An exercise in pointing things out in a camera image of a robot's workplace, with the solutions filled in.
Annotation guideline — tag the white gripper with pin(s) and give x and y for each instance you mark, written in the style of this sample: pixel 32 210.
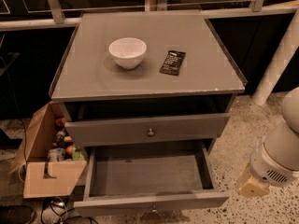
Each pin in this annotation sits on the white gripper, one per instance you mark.
pixel 270 169

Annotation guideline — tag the grey drawer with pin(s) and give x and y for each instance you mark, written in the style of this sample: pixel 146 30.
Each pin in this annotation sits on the grey drawer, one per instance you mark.
pixel 109 132
pixel 135 178

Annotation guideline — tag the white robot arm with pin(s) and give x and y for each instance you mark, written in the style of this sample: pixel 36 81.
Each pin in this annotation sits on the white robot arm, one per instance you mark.
pixel 275 159

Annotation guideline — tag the grey top drawer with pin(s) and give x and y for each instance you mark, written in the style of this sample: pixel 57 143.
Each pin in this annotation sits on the grey top drawer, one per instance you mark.
pixel 109 132

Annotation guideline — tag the grey drawer cabinet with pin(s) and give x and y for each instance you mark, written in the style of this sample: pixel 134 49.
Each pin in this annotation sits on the grey drawer cabinet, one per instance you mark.
pixel 91 86

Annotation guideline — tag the black snack packet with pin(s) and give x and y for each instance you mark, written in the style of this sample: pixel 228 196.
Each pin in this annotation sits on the black snack packet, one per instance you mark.
pixel 173 62

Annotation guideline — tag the green packet in box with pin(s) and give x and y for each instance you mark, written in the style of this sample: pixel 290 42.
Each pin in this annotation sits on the green packet in box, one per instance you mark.
pixel 77 154

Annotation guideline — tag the white ceramic bowl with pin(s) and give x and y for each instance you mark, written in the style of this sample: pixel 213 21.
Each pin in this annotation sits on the white ceramic bowl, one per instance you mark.
pixel 128 52

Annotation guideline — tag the red apple in box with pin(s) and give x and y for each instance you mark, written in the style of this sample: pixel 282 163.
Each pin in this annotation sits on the red apple in box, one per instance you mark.
pixel 69 150

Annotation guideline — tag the silver can in box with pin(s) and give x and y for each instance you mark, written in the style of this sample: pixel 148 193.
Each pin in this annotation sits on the silver can in box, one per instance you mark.
pixel 56 154

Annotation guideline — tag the dark bottle in box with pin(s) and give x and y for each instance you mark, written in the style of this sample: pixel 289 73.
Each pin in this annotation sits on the dark bottle in box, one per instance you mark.
pixel 59 138

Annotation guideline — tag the open cardboard box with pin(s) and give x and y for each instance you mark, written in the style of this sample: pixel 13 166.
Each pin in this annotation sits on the open cardboard box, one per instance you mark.
pixel 45 178

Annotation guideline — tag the metal railing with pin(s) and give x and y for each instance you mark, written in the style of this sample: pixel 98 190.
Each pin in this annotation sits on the metal railing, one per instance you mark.
pixel 255 8

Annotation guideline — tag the white diagonal post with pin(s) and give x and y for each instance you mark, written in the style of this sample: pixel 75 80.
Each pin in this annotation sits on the white diagonal post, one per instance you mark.
pixel 288 45

